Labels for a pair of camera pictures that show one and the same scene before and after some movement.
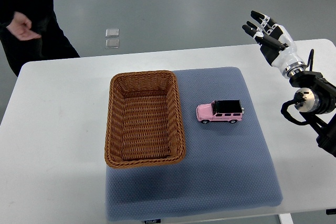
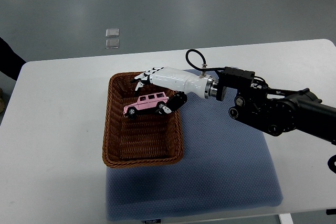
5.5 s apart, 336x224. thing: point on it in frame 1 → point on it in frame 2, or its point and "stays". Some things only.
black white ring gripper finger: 262,19 → 148,72
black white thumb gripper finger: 271,41 → 177,99
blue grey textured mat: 227,166 stays
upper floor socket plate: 112,32 stays
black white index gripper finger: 253,32 → 141,83
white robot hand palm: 288,59 → 180,80
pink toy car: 220,110 → 153,101
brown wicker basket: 144,122 stays
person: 29,30 → 10,62
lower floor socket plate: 111,43 stays
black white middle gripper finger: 268,31 → 145,76
